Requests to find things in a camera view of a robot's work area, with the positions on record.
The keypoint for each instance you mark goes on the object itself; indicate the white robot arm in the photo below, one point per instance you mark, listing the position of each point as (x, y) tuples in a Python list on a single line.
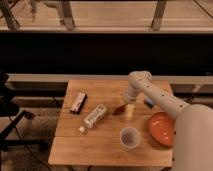
[(193, 132)]

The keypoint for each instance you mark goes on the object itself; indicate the clear plastic bottle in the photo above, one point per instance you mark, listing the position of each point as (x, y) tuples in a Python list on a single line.
[(93, 117)]

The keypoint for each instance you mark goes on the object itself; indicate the translucent yellowish gripper finger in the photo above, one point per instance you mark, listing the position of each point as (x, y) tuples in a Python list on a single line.
[(129, 111)]

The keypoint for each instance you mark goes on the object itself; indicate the red chili pepper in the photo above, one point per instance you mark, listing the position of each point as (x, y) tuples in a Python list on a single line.
[(119, 110)]

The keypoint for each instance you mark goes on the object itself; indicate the wooden table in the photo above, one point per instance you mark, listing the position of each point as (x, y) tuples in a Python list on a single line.
[(101, 145)]

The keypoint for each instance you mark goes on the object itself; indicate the orange red bowl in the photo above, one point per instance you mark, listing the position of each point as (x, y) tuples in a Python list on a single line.
[(161, 127)]

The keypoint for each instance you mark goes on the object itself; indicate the black and white box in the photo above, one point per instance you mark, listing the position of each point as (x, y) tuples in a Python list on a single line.
[(78, 103)]

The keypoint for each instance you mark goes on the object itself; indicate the blue sponge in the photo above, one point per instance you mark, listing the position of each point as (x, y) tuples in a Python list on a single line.
[(149, 102)]

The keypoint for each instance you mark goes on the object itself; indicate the black chair base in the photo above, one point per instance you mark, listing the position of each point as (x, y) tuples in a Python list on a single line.
[(7, 109)]

